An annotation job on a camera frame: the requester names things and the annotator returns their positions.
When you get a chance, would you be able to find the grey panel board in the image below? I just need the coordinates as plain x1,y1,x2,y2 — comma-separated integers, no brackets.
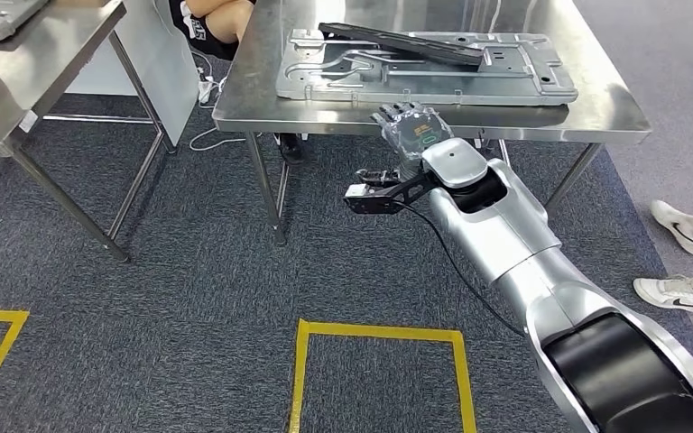
110,0,199,148

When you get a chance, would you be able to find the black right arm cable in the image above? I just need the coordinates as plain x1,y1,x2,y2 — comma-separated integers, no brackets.
392,201,527,339

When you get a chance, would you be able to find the black camera bracket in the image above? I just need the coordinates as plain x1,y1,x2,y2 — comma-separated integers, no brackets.
343,171,439,215

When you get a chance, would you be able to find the person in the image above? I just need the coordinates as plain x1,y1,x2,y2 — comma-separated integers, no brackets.
169,0,307,166
633,199,693,315

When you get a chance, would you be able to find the steel side table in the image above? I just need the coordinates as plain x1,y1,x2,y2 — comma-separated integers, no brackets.
0,0,177,263

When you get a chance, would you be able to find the steel workbench table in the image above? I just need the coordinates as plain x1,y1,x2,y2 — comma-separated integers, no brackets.
211,0,653,247

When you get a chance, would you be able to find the white floor cable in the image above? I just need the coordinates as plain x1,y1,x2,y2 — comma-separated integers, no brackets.
188,49,247,152

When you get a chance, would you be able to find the yellow floor tape square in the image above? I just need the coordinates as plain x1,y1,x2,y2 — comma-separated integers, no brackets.
288,318,478,433

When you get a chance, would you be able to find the black plastic frame part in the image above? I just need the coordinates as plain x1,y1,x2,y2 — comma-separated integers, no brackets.
318,23,485,67

